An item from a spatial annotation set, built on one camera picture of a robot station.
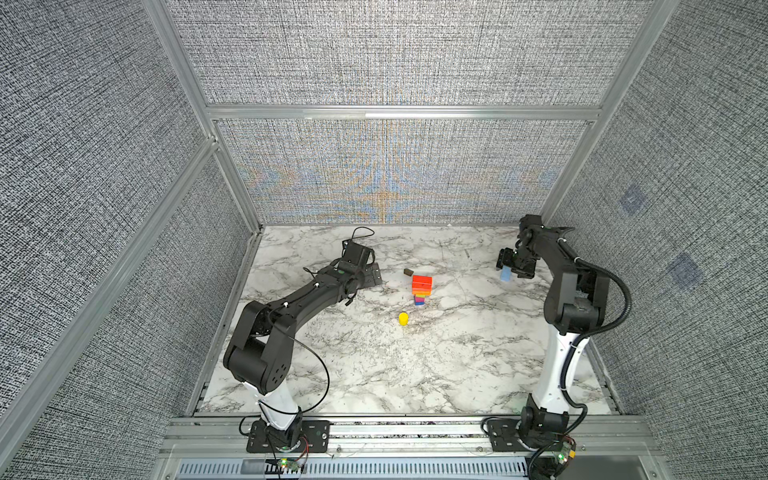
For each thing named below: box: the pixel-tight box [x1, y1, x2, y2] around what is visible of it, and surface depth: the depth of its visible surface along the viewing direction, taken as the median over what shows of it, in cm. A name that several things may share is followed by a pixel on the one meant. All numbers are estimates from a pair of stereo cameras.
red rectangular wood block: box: [412, 275, 433, 290], surface depth 92 cm
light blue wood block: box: [500, 265, 512, 282], surface depth 105 cm
